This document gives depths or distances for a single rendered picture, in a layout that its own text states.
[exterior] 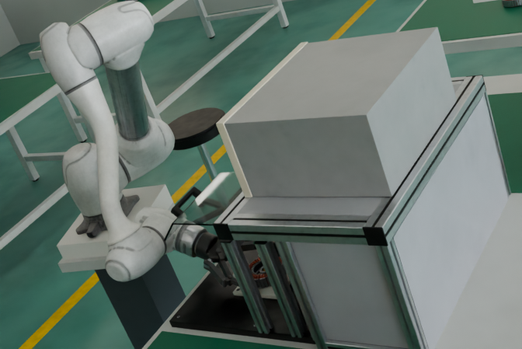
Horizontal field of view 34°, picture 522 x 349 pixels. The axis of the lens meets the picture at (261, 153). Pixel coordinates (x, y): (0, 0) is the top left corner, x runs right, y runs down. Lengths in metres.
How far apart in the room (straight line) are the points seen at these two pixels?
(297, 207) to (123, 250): 0.57
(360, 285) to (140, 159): 1.18
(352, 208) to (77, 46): 0.93
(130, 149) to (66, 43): 0.58
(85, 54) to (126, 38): 0.12
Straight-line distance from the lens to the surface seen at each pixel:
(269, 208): 1.93
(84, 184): 2.81
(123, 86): 2.56
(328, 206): 1.86
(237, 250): 2.03
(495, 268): 2.16
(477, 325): 2.01
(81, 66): 2.35
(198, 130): 4.04
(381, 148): 1.78
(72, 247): 2.92
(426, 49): 2.01
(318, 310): 1.99
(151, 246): 2.32
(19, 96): 5.11
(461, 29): 3.66
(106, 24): 2.37
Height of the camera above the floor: 2.02
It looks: 24 degrees down
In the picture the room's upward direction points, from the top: 21 degrees counter-clockwise
